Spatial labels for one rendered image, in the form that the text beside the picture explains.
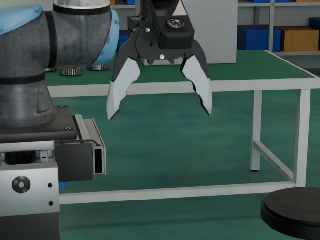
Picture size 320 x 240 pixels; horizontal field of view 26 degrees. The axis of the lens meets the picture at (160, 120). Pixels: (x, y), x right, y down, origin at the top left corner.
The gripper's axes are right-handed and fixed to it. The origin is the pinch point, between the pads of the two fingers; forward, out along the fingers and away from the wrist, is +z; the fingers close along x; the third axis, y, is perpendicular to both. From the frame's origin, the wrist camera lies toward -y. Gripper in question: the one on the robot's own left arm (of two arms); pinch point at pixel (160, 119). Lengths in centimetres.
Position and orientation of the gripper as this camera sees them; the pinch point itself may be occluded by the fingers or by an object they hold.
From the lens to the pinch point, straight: 97.5
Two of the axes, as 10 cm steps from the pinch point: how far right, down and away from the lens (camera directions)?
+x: -9.8, 0.5, -1.9
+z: 0.0, 9.7, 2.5
